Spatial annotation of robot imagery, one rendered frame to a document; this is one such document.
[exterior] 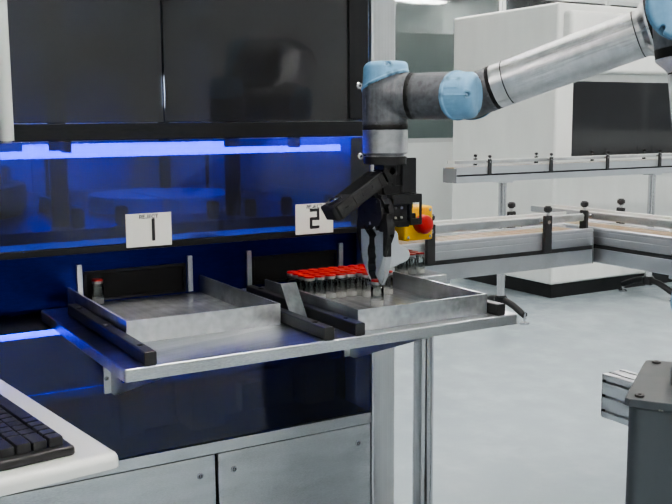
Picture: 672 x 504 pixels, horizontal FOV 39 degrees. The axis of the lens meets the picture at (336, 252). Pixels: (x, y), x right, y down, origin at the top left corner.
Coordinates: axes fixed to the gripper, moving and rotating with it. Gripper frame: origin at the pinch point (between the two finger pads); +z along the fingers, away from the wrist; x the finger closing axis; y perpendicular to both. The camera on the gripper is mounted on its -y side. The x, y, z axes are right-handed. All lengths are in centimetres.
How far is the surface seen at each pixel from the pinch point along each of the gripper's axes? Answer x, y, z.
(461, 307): -6.6, 13.3, 5.6
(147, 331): 5.0, -37.9, 5.8
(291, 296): 8.2, -11.4, 3.6
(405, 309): -6.5, 1.8, 4.7
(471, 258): 42, 54, 7
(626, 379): 33, 98, 40
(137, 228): 30.9, -30.3, -7.0
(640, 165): 300, 400, 5
